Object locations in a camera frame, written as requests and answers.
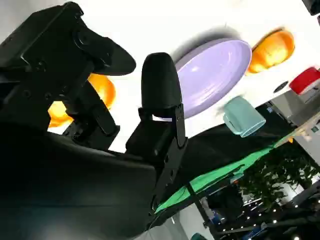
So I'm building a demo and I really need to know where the red cylindrical object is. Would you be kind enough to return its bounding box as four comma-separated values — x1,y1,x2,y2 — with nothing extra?
289,66,320,95

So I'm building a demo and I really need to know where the orange white toy bread roll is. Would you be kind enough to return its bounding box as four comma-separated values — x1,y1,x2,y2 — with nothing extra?
46,72,117,129
246,27,296,76

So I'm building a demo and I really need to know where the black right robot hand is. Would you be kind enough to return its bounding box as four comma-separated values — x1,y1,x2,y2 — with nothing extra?
0,1,190,240

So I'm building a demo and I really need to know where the green cloth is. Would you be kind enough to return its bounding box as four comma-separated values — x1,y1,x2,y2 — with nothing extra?
154,134,296,215

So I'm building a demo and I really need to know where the green leafy plant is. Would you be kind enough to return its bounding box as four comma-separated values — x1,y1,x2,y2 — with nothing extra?
237,144,320,211

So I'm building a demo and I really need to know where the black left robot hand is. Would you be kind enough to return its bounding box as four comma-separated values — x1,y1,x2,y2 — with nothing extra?
301,0,320,16

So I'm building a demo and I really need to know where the pale green mug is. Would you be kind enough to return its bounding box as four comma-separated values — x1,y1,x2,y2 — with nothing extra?
222,95,267,138

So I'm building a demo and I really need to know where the black backdrop cloth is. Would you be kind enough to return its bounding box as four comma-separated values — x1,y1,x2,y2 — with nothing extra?
179,104,283,191

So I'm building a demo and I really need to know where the black round table grommet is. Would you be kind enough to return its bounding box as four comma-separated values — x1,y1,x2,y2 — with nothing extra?
273,81,289,94

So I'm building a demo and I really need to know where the lilac plate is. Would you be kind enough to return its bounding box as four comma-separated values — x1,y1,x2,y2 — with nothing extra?
151,38,253,123

